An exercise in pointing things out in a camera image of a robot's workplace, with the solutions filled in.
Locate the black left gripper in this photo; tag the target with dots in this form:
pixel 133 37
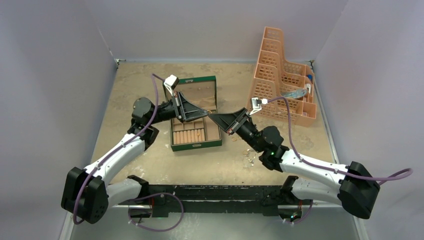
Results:
pixel 185 110

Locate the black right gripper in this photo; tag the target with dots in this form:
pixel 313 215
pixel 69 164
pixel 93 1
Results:
pixel 226 121

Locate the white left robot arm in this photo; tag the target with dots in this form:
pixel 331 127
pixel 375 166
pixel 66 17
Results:
pixel 87 193

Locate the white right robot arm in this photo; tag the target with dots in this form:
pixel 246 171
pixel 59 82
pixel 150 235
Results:
pixel 350 186

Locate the silver jewelry piece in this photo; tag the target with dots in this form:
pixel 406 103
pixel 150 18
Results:
pixel 250 156

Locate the peach plastic file organizer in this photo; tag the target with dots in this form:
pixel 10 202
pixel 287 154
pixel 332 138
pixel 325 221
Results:
pixel 274 74

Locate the blue item in organizer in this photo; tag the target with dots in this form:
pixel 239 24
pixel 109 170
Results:
pixel 295 94

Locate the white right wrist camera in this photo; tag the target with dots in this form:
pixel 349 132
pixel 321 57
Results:
pixel 256 104

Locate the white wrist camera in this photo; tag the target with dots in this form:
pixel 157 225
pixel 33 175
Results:
pixel 256 104
pixel 170 84

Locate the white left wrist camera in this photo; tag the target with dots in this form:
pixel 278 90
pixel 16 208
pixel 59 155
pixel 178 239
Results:
pixel 170 84

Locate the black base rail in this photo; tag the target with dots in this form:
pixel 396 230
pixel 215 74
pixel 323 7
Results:
pixel 267 200

